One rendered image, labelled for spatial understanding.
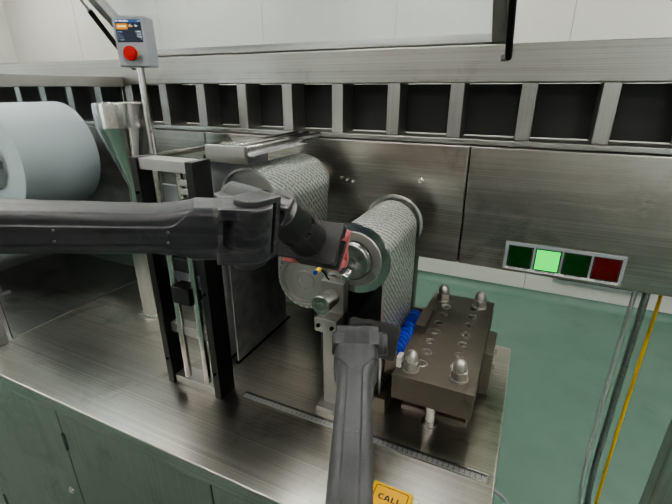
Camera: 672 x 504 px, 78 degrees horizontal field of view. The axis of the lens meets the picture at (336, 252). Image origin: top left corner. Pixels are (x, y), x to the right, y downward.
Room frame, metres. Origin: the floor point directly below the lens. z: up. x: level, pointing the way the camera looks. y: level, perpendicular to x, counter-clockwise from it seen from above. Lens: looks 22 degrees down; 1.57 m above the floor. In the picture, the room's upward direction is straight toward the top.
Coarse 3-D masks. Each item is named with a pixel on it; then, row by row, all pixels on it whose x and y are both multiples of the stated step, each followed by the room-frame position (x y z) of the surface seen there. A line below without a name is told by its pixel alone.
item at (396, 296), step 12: (408, 264) 0.90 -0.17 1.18; (396, 276) 0.81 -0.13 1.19; (408, 276) 0.91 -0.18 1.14; (384, 288) 0.74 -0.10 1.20; (396, 288) 0.82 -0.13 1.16; (408, 288) 0.92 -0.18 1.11; (384, 300) 0.74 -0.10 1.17; (396, 300) 0.82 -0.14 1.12; (408, 300) 0.93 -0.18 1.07; (384, 312) 0.75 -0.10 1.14; (396, 312) 0.83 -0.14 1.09; (408, 312) 0.93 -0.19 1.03; (396, 324) 0.84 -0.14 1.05
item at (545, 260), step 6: (540, 252) 0.91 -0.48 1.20; (546, 252) 0.91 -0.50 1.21; (552, 252) 0.90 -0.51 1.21; (558, 252) 0.90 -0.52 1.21; (540, 258) 0.91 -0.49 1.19; (546, 258) 0.90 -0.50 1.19; (552, 258) 0.90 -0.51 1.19; (558, 258) 0.89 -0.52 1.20; (540, 264) 0.91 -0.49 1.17; (546, 264) 0.90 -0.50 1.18; (552, 264) 0.90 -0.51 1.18; (546, 270) 0.90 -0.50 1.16; (552, 270) 0.90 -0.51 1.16
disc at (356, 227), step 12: (348, 228) 0.77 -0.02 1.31; (360, 228) 0.76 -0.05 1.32; (372, 240) 0.74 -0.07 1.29; (384, 252) 0.73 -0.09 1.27; (384, 264) 0.73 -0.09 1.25; (336, 276) 0.78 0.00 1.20; (384, 276) 0.73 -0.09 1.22; (348, 288) 0.76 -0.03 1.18; (360, 288) 0.75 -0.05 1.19; (372, 288) 0.74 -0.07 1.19
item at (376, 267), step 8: (352, 232) 0.76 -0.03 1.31; (352, 240) 0.76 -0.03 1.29; (360, 240) 0.75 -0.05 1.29; (368, 240) 0.74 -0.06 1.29; (368, 248) 0.74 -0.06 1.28; (376, 248) 0.74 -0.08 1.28; (376, 256) 0.74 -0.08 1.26; (376, 264) 0.74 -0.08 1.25; (336, 272) 0.77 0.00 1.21; (376, 272) 0.74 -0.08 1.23; (352, 280) 0.76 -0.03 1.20; (360, 280) 0.75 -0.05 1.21; (368, 280) 0.74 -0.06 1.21
